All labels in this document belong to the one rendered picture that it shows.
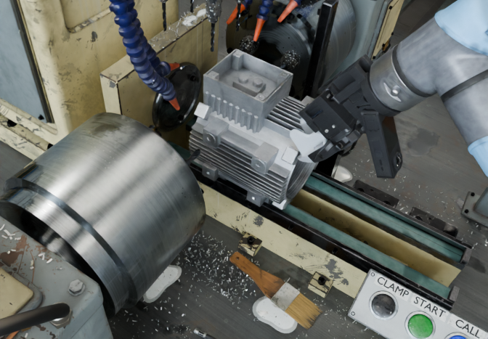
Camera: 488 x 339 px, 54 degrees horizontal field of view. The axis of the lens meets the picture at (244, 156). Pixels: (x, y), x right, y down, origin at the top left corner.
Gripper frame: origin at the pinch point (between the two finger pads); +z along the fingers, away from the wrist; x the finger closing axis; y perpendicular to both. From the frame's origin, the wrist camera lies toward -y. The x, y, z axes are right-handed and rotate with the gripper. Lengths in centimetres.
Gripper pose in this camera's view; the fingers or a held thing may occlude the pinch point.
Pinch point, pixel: (306, 157)
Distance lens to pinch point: 77.6
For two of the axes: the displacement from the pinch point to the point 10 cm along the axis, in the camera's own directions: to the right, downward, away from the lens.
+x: -5.3, 5.9, -6.1
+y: -6.9, -7.1, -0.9
